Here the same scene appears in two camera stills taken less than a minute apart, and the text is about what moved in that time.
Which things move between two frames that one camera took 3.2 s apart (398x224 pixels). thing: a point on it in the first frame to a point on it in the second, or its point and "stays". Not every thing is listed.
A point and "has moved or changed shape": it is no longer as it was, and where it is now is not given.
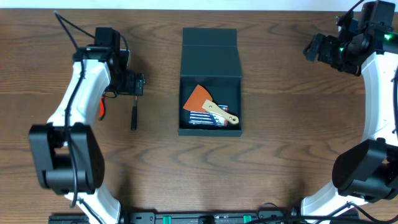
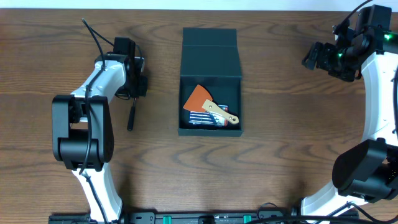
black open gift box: (210, 59) stays
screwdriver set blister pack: (209, 118) stays
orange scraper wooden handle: (199, 101) stays
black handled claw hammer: (134, 114) has moved or changed shape
